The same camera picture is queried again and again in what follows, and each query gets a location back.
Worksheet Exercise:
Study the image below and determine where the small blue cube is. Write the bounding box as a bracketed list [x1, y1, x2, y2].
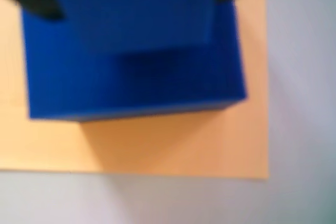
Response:
[51, 0, 219, 48]

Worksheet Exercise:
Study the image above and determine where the large blue cube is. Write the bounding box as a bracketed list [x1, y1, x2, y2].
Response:
[20, 0, 248, 123]

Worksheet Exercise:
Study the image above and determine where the orange paper square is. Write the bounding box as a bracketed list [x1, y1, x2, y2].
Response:
[0, 0, 270, 180]

